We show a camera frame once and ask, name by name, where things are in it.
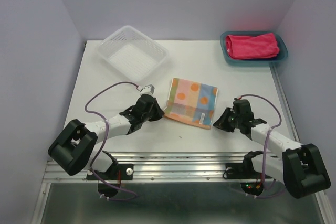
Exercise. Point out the white plastic mesh basket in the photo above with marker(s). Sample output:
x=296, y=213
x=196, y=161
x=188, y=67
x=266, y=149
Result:
x=132, y=53

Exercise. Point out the aluminium mounting rail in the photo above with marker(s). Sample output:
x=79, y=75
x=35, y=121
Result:
x=170, y=167

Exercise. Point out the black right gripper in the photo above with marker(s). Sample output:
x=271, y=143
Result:
x=221, y=124

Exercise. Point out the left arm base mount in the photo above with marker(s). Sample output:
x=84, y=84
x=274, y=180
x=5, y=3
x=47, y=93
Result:
x=115, y=169

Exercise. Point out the pink towel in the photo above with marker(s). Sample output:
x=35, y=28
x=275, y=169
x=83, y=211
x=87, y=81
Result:
x=249, y=48

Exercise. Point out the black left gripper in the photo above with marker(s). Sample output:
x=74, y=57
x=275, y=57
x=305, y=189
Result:
x=158, y=112

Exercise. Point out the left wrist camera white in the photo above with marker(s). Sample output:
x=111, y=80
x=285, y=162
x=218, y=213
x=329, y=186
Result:
x=148, y=89

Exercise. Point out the teal translucent plastic bin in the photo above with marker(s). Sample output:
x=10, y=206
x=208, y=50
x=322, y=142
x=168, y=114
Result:
x=281, y=57

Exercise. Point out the orange patterned towel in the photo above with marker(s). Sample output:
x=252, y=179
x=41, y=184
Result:
x=191, y=103

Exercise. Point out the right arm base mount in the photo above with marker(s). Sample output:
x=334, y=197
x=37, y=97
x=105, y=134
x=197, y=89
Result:
x=243, y=169

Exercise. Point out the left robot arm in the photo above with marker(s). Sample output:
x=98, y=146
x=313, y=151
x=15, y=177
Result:
x=73, y=147

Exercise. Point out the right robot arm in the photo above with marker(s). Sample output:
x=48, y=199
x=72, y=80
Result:
x=299, y=167

